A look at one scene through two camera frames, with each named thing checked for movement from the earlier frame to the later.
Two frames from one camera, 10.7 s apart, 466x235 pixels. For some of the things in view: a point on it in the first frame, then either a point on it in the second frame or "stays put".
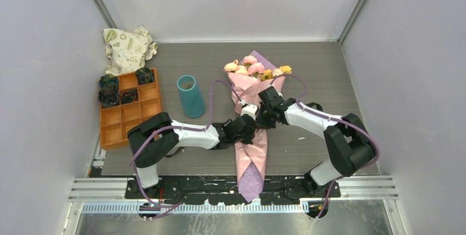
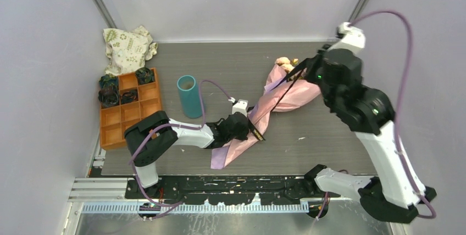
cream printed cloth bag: (127, 51) stays put
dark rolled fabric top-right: (145, 75) stays put
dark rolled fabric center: (128, 95) stays put
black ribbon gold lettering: (318, 107) -> (295, 73)
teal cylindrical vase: (191, 96) stays put
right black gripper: (261, 123) -> (312, 77)
